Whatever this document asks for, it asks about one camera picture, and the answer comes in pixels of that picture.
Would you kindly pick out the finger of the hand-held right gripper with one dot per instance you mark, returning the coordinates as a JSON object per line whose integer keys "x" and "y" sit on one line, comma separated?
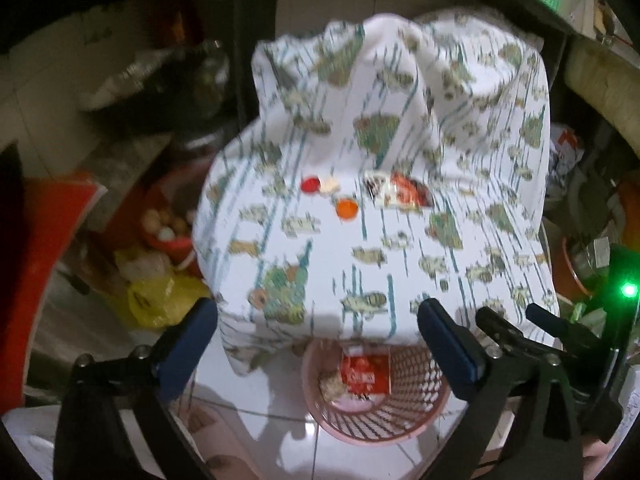
{"x": 560, "y": 327}
{"x": 505, "y": 332}

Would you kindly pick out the white plastic bag red print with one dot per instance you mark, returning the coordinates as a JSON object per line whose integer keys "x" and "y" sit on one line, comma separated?
{"x": 565, "y": 147}

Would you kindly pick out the red plastic basin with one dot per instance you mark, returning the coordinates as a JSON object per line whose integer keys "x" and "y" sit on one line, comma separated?
{"x": 172, "y": 247}

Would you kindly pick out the fish print white cloth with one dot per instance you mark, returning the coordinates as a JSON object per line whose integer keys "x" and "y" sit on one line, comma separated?
{"x": 390, "y": 270}

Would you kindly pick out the pile of eggs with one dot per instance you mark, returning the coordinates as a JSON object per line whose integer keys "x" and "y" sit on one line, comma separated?
{"x": 167, "y": 222}

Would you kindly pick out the crumpled silver bag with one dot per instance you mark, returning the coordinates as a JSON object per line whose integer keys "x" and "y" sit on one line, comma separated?
{"x": 125, "y": 80}

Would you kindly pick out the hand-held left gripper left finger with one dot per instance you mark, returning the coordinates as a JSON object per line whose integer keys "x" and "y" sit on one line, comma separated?
{"x": 186, "y": 350}

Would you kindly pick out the pink plastic basket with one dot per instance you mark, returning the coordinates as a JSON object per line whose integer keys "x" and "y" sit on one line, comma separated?
{"x": 410, "y": 410}

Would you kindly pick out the red paper packet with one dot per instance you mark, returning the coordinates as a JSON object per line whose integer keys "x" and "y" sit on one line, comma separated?
{"x": 365, "y": 374}

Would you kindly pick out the orange plastic basin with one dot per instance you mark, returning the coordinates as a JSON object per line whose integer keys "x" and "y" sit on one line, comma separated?
{"x": 575, "y": 275}

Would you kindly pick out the yellow plastic bag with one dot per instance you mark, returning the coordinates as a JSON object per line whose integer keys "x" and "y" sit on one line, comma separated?
{"x": 160, "y": 300}

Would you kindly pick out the red bottle cap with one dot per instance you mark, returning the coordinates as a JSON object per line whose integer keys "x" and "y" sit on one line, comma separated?
{"x": 311, "y": 184}

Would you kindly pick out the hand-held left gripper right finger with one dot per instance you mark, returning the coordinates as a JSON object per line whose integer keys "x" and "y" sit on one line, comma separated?
{"x": 450, "y": 355}

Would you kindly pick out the orange bottle cap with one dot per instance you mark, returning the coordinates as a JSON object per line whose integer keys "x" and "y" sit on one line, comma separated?
{"x": 346, "y": 209}

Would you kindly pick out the red and white snack wrapper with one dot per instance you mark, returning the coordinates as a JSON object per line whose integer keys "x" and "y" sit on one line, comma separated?
{"x": 400, "y": 191}

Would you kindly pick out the pale plastic bag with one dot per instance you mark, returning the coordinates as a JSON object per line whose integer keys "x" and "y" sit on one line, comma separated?
{"x": 142, "y": 265}

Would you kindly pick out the beige food scrap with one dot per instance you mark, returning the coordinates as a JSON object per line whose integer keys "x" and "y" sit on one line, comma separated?
{"x": 330, "y": 185}

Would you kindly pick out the beige wrapper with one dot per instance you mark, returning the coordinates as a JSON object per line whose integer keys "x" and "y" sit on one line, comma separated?
{"x": 332, "y": 387}

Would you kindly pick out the dark glass jar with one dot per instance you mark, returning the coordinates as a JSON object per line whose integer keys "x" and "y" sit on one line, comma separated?
{"x": 202, "y": 90}

